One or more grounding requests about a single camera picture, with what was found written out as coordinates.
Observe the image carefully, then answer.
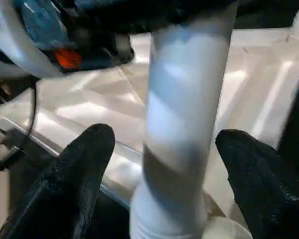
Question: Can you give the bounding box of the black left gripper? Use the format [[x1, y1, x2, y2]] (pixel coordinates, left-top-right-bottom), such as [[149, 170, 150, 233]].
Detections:
[[22, 0, 137, 73]]

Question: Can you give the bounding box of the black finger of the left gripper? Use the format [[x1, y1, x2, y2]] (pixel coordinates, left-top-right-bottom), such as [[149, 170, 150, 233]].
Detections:
[[129, 0, 240, 33]]

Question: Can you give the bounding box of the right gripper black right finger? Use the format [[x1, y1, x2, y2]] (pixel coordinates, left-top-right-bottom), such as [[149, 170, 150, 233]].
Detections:
[[215, 128, 299, 239]]

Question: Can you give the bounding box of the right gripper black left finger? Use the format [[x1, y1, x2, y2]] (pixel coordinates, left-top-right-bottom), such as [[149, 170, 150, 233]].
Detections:
[[3, 123, 116, 239]]

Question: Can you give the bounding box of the white plastic table top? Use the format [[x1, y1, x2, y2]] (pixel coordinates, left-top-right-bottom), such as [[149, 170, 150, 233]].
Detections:
[[0, 27, 299, 239]]

